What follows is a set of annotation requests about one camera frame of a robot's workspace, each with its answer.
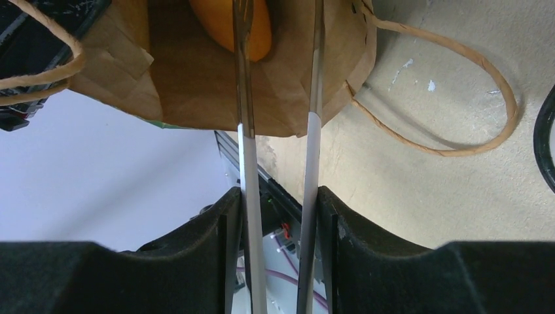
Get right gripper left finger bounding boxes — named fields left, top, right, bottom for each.
left=1, top=187, right=242, bottom=313

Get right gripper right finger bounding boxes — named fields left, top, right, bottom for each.
left=317, top=186, right=554, bottom=313

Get green brown paper bag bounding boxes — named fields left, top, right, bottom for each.
left=1, top=1, right=518, bottom=157

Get strawberry print white tray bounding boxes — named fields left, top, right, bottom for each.
left=533, top=87, right=554, bottom=192

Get orange fake bread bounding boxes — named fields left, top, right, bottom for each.
left=189, top=0, right=272, bottom=61

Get metal tongs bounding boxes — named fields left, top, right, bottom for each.
left=232, top=1, right=325, bottom=313

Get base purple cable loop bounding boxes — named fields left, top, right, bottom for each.
left=236, top=235, right=329, bottom=311

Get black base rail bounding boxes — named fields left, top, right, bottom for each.
left=215, top=131, right=302, bottom=243

